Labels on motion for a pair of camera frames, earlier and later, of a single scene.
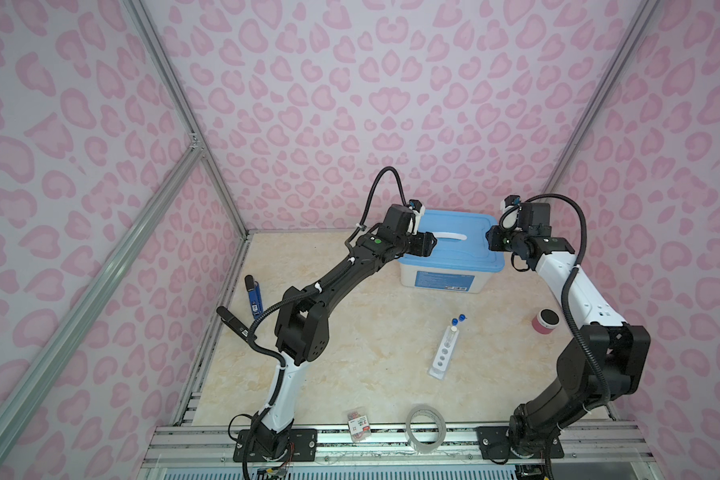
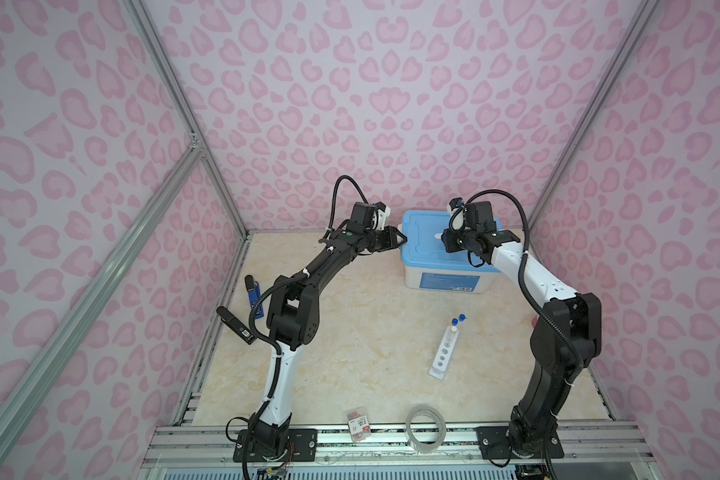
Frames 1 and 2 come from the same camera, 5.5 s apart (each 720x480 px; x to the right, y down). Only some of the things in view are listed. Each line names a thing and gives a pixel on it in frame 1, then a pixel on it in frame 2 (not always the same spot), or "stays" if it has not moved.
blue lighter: x=255 y=293 stays
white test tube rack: x=444 y=355 stays
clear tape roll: x=425 y=449 stays
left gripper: x=422 y=243 -> x=391 y=241
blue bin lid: x=461 y=241 stays
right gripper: x=494 y=241 -> x=450 y=241
